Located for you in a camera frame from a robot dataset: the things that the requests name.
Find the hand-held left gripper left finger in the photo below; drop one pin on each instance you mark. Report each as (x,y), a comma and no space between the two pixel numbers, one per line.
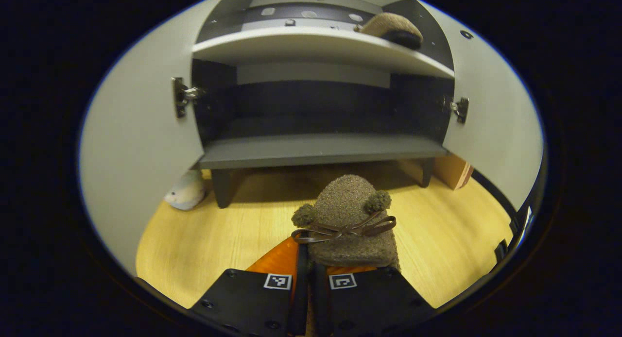
(301,303)

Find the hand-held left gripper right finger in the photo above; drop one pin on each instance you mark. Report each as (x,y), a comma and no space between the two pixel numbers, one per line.
(320,303)

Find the brown fuzzy shoe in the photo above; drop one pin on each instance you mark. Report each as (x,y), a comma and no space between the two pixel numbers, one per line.
(347,206)
(388,26)

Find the white shoe cabinet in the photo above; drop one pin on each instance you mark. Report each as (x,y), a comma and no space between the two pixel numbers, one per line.
(316,99)

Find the white cabinet door phone sticker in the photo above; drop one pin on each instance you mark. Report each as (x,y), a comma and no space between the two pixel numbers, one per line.
(141,147)

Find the grey cabinet leg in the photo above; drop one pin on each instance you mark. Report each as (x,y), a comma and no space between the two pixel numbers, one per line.
(427,172)
(222,186)

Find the grey cabinet bottom board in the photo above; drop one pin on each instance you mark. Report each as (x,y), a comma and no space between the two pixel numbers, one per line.
(320,150)

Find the metal door hinge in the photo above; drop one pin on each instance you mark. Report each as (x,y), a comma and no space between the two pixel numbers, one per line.
(460,109)
(182,96)

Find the white cabinet shelf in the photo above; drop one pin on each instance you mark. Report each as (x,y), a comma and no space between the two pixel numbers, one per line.
(316,45)

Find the pale rounded object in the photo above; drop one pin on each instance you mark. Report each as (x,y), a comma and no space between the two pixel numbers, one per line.
(187,191)

